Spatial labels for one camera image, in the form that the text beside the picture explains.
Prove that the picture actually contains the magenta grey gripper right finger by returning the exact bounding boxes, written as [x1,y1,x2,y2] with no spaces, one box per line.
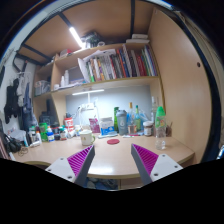
[131,144,182,185]

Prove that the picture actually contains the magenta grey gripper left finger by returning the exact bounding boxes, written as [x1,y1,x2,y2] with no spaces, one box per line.
[46,145,95,186]

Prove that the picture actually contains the clear plastic water bottle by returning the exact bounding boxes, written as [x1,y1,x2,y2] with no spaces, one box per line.
[155,126,166,150]

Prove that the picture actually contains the white ceramic mug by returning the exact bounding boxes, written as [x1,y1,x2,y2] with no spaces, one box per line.
[80,130,95,146]

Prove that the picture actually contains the brown lidded jar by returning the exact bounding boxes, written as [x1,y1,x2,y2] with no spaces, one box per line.
[143,121,153,136]

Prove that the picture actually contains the red white canister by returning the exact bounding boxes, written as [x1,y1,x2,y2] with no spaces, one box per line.
[64,118,74,132]

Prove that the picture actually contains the red round coaster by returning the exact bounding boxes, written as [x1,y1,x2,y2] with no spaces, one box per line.
[107,139,120,145]

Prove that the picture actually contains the pink snack bag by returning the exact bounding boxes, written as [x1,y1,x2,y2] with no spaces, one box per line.
[89,118,100,133]

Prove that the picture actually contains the green spray bottle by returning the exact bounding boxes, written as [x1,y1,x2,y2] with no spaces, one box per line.
[155,106,166,128]

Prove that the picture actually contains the blue white tissue box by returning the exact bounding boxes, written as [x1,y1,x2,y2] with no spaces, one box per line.
[100,117,114,135]

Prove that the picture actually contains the green tall bottle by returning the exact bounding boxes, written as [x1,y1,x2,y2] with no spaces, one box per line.
[114,107,119,132]

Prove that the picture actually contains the green container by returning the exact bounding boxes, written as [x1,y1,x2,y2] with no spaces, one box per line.
[39,123,48,142]

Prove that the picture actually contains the clear glass bottle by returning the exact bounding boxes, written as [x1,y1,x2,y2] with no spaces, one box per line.
[127,102,134,134]

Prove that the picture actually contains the grey shaker bottle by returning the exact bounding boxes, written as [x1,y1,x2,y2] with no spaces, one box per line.
[116,110,127,135]

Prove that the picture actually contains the white power strip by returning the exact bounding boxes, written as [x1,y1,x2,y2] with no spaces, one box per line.
[79,103,94,111]

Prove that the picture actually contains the under-shelf light strip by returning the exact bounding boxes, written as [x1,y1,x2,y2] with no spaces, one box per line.
[72,89,105,96]

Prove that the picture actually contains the hanging dark clothes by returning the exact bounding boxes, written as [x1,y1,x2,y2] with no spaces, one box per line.
[4,72,37,131]

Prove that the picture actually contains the wooden shelf unit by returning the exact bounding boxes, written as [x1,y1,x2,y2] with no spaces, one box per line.
[33,43,165,125]

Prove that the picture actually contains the row of books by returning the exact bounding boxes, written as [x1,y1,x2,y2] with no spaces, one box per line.
[78,44,158,83]

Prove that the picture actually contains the ceiling tube light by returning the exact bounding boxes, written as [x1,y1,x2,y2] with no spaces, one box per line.
[69,27,85,49]

